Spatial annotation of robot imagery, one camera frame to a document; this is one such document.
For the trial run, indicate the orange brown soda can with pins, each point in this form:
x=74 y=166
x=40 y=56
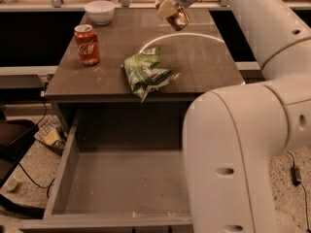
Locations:
x=180 y=20

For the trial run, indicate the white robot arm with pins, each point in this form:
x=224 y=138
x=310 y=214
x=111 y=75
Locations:
x=231 y=133

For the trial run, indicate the red cola can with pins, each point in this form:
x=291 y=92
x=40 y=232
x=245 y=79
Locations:
x=88 y=45

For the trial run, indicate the white ceramic bowl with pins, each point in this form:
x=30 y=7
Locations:
x=100 y=12

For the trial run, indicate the green chip bag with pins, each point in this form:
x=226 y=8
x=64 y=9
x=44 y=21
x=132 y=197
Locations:
x=144 y=73

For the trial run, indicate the grey cabinet with top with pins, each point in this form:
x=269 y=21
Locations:
x=197 y=55

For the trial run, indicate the open grey drawer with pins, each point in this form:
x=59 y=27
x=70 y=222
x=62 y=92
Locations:
x=122 y=172

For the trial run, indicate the black chair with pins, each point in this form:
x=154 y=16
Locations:
x=16 y=138

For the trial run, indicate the green scrap on floor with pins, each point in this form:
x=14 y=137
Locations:
x=11 y=185

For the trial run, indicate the wire basket with items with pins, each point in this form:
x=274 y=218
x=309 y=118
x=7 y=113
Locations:
x=51 y=134

